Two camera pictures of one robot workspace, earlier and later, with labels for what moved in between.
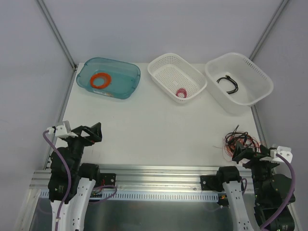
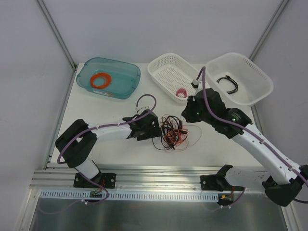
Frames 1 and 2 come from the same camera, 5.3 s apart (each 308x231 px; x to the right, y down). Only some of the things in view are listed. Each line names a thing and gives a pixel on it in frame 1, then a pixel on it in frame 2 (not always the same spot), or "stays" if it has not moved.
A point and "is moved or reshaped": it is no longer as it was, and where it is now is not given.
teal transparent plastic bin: (113, 78) stays
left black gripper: (80, 134) → (149, 125)
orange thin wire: (230, 140) → (177, 137)
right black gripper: (254, 156) → (190, 111)
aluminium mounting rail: (140, 178) stays
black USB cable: (232, 138) is moved or reshaped
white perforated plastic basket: (170, 72) stays
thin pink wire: (226, 156) → (187, 131)
